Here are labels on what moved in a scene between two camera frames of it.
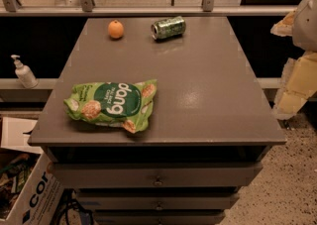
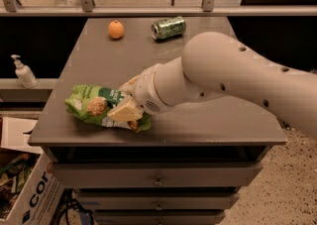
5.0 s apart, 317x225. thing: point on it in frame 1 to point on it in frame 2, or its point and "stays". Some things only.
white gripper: (306, 26) to (146, 92)
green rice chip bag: (124, 104) stays
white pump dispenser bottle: (24, 74) stays
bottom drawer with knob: (123, 217) stays
